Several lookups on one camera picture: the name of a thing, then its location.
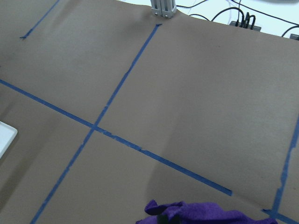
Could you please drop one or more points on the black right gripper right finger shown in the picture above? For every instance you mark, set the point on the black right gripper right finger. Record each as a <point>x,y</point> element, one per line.
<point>175,220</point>

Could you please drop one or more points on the aluminium frame post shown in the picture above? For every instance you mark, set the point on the aluminium frame post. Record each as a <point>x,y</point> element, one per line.
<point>163,8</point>

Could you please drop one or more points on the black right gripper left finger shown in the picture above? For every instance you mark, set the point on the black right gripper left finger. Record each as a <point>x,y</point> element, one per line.
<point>161,219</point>

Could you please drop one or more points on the white rack base tray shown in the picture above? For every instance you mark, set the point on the white rack base tray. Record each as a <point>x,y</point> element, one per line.
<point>7,135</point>

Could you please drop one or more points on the purple microfiber towel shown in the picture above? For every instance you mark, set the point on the purple microfiber towel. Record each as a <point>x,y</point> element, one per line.
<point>198,213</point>

